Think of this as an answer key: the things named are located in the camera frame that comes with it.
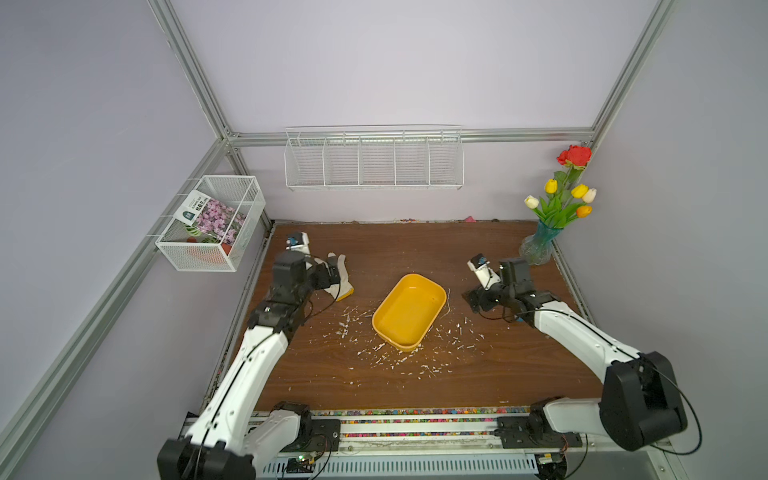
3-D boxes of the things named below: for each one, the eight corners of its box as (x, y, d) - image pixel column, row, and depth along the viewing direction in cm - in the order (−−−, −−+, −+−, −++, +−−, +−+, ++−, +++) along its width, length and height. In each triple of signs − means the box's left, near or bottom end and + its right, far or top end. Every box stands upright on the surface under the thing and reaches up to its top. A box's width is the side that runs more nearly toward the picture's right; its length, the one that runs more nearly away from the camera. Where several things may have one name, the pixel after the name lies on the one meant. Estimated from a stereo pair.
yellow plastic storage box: (366, 331, 94) (365, 322, 89) (408, 279, 107) (409, 268, 101) (410, 361, 88) (411, 353, 83) (449, 302, 100) (452, 292, 95)
